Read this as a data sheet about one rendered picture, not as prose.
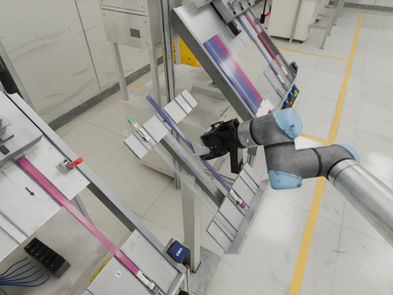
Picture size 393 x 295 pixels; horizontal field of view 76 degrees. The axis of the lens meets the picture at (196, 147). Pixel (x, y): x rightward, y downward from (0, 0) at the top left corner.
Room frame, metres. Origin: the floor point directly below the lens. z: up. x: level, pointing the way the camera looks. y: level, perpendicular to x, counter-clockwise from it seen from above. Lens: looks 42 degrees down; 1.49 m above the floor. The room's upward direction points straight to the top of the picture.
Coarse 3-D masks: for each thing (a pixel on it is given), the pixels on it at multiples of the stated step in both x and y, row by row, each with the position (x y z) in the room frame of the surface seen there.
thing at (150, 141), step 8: (152, 144) 0.56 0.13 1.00; (160, 152) 0.55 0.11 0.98; (168, 160) 0.54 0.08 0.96; (176, 168) 0.53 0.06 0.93; (184, 176) 0.52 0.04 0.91; (192, 184) 0.51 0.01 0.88; (192, 192) 0.49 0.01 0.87; (200, 200) 0.48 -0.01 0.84; (208, 208) 0.46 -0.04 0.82; (216, 216) 0.45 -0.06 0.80; (224, 224) 0.43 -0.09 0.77; (232, 232) 0.42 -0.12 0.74
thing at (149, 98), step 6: (150, 96) 0.71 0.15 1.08; (150, 102) 0.69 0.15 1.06; (156, 102) 0.70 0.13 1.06; (156, 108) 0.68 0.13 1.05; (162, 114) 0.67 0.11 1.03; (168, 120) 0.66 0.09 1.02; (174, 126) 0.65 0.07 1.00; (180, 132) 0.65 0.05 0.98; (186, 138) 0.64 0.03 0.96; (186, 144) 0.63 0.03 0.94; (192, 150) 0.62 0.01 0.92; (204, 162) 0.60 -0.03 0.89; (210, 168) 0.59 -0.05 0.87; (216, 174) 0.58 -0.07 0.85; (222, 180) 0.57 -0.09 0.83; (228, 186) 0.56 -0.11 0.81; (228, 192) 0.55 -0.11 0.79; (240, 204) 0.52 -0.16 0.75
